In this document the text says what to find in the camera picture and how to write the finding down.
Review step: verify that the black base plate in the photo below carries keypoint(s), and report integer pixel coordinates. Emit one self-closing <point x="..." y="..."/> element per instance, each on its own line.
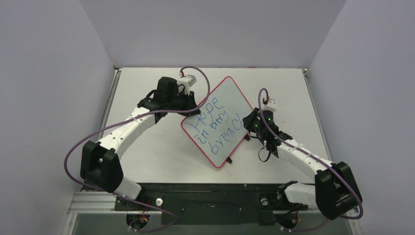
<point x="207" y="204"/>

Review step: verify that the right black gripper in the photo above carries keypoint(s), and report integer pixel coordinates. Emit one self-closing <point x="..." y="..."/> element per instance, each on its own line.
<point x="248" y="120"/>

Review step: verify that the pink-framed whiteboard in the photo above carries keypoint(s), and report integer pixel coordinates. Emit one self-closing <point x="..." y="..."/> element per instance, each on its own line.
<point x="218" y="129"/>

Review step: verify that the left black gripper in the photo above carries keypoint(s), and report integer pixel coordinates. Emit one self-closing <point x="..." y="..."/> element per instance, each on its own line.
<point x="189" y="100"/>

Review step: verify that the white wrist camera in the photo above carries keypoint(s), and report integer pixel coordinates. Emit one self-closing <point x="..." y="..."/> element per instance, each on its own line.
<point x="185" y="83"/>
<point x="269" y="104"/>

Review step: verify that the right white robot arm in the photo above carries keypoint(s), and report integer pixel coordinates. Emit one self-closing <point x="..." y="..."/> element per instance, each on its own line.
<point x="333" y="191"/>

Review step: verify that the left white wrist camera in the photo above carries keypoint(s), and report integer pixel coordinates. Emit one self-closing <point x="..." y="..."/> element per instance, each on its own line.
<point x="185" y="83"/>

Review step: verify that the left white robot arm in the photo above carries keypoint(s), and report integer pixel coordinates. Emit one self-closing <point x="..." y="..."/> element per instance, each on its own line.
<point x="100" y="162"/>

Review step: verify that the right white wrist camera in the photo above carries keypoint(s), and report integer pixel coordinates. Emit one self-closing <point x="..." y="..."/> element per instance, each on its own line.
<point x="269" y="104"/>

